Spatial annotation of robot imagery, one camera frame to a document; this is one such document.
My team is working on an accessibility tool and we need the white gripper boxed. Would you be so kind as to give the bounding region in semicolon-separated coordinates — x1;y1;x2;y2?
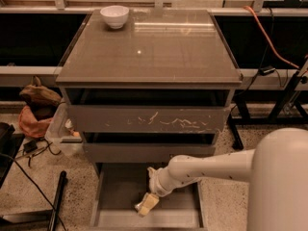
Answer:
138;167;175;217

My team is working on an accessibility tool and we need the silver blue redbull can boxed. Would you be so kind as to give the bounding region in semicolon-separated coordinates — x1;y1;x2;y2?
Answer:
134;201;147;216

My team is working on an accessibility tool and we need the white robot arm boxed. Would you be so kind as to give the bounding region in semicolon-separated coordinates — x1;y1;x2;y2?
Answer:
135;128;308;231

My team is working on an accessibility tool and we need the grey bottom drawer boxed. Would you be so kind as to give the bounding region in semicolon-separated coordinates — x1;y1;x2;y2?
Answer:
89;164;208;231

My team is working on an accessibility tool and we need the grey drawer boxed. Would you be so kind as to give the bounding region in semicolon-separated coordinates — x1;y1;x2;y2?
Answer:
84;133;217;163
89;164;208;231
68;105;230;134

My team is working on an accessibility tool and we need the grey middle drawer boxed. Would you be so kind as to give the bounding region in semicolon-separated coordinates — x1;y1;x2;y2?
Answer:
84;133;217;163

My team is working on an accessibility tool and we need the grey top drawer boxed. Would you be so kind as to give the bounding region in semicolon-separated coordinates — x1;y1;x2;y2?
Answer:
68;105;230;134

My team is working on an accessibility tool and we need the grey drawer cabinet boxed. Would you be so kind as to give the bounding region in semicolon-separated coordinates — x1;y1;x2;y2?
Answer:
55;9;243;231

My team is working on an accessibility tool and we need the black metal tube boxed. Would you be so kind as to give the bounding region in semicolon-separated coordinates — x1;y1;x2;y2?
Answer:
47;170;66;231

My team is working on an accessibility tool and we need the clear plastic container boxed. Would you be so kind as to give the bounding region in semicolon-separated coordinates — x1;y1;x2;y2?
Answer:
45;103;83;156

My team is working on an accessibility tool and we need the black power adapter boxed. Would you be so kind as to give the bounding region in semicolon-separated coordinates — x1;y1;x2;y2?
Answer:
23;141;38;153

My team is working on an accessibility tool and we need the orange cloth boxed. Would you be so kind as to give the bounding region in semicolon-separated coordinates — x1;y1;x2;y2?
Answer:
18;105;52;139

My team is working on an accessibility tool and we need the brown cloth bag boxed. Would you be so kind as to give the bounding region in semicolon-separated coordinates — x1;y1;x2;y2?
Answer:
19;76;62;107

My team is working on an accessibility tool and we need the black bin at left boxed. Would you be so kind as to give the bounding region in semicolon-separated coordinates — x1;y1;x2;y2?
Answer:
0;122;25;188

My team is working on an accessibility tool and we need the white ceramic bowl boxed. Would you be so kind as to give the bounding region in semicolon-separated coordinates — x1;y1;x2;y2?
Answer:
100;6;129;29

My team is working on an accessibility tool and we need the black floor cable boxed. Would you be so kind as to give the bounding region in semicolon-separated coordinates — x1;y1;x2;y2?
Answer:
0;152;68;231

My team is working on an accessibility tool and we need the black table leg frame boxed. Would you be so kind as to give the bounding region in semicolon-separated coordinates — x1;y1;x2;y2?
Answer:
227;60;308;150

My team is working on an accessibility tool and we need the black box on rail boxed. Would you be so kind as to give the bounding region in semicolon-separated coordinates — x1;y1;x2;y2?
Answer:
258;65;275;76

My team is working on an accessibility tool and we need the orange cable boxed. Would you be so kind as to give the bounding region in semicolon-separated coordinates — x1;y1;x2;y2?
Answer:
243;5;301;70

